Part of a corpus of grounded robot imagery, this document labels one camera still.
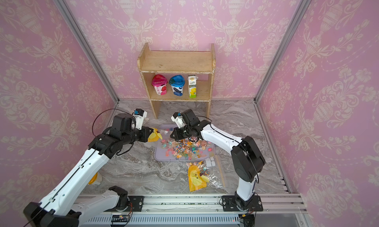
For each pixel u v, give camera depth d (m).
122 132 0.54
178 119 0.78
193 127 0.67
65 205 0.39
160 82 0.87
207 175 0.81
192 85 0.85
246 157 0.47
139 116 0.65
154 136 0.77
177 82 0.87
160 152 0.91
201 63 0.80
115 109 1.21
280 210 0.76
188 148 0.92
